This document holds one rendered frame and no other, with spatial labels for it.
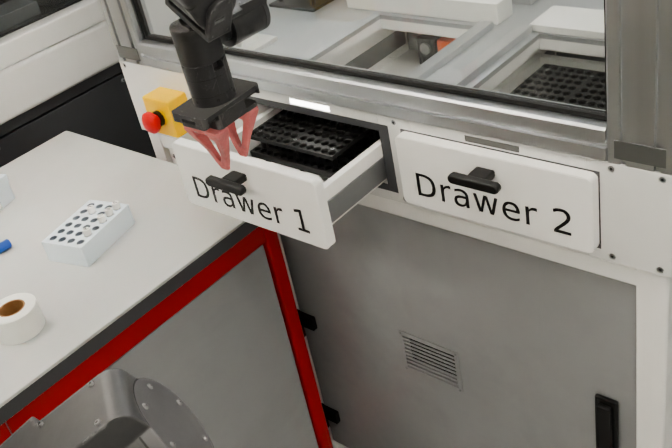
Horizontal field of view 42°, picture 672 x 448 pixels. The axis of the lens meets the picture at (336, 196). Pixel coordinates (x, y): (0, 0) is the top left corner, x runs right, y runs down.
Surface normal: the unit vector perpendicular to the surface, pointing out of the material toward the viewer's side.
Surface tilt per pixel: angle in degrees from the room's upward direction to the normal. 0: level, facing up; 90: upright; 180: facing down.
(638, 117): 90
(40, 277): 0
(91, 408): 22
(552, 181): 90
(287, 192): 90
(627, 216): 90
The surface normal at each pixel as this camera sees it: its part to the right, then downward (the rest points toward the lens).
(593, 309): -0.62, 0.51
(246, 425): 0.76, 0.22
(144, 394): 0.74, -0.67
